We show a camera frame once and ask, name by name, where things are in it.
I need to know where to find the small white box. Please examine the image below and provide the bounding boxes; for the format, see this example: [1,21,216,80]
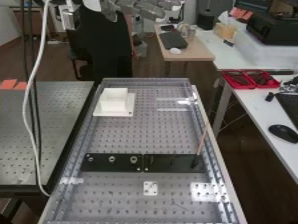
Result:
[97,87,130,114]

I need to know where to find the person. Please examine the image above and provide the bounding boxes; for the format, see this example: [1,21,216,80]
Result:
[77,4,136,86]

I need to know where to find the white cable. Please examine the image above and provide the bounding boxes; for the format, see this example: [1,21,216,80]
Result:
[21,0,52,198]

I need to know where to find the wooden desk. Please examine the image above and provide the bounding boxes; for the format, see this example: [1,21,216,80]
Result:
[153,22,217,78]

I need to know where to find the cardboard box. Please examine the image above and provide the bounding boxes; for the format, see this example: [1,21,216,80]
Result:
[213,20,237,42]

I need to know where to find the orange blocks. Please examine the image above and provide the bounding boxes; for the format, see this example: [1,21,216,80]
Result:
[229,6,255,22]

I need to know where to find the small white square bracket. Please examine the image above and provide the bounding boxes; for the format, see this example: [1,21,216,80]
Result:
[142,180,160,197]

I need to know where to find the white flat base plate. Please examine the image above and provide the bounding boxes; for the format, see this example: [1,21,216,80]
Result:
[92,92,137,118]

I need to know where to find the black cable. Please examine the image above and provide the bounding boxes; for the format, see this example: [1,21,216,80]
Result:
[19,0,44,168]

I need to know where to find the black plate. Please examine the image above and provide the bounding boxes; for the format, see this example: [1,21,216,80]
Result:
[80,152,208,174]

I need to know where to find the clear box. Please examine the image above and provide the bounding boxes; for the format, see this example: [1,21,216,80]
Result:
[154,85,200,113]
[39,77,249,224]

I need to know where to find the white desk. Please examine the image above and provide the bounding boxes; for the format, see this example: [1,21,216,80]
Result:
[196,19,298,186]

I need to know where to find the black mouse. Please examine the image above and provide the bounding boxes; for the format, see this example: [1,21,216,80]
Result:
[267,123,298,145]

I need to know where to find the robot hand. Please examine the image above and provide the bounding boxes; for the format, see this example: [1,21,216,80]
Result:
[81,0,185,23]

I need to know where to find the thin stick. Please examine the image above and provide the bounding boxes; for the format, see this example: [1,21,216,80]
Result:
[189,123,212,169]

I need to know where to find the black keyboard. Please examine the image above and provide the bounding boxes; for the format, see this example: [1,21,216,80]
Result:
[274,92,298,132]
[158,30,190,50]

